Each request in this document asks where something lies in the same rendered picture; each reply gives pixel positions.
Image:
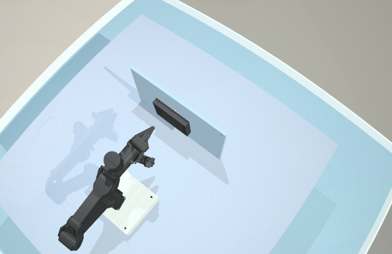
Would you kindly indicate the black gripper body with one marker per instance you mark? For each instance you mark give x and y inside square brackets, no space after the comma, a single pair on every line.
[131,151]

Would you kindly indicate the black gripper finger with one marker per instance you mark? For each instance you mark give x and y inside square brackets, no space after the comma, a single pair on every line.
[145,134]

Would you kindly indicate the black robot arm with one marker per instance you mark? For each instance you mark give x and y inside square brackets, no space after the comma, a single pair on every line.
[105,194]

